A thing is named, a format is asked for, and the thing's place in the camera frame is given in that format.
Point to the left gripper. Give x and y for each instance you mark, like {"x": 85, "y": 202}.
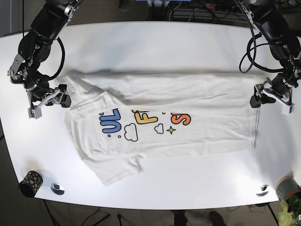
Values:
{"x": 263, "y": 96}

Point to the white printed T-shirt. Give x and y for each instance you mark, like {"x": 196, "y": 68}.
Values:
{"x": 117, "y": 119}

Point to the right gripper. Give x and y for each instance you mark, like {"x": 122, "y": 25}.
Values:
{"x": 38, "y": 98}

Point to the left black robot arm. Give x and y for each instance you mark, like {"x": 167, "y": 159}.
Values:
{"x": 265, "y": 21}

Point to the black gold-dotted cup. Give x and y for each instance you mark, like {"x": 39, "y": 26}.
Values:
{"x": 30, "y": 184}

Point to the grey plant pot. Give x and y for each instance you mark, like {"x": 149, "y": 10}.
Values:
{"x": 287, "y": 187}

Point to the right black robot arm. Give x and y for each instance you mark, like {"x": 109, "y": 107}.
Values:
{"x": 34, "y": 48}

